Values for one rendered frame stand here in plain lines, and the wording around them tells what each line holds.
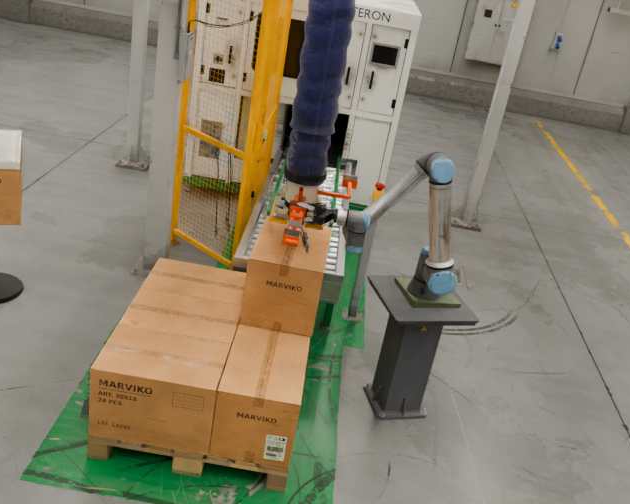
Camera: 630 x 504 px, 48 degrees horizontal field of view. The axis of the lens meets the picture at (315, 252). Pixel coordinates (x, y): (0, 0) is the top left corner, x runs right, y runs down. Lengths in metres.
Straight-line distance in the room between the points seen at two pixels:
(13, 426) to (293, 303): 1.57
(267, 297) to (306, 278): 0.24
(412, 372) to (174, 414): 1.44
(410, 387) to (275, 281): 1.10
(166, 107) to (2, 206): 1.24
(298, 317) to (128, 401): 0.98
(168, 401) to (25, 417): 0.91
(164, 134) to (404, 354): 2.22
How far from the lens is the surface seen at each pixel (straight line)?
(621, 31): 13.48
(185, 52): 4.78
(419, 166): 3.67
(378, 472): 3.94
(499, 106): 7.03
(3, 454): 3.89
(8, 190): 4.54
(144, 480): 3.70
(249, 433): 3.50
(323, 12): 3.48
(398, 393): 4.25
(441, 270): 3.72
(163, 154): 5.04
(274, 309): 3.79
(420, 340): 4.07
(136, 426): 3.61
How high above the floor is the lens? 2.60
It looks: 25 degrees down
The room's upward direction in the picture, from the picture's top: 10 degrees clockwise
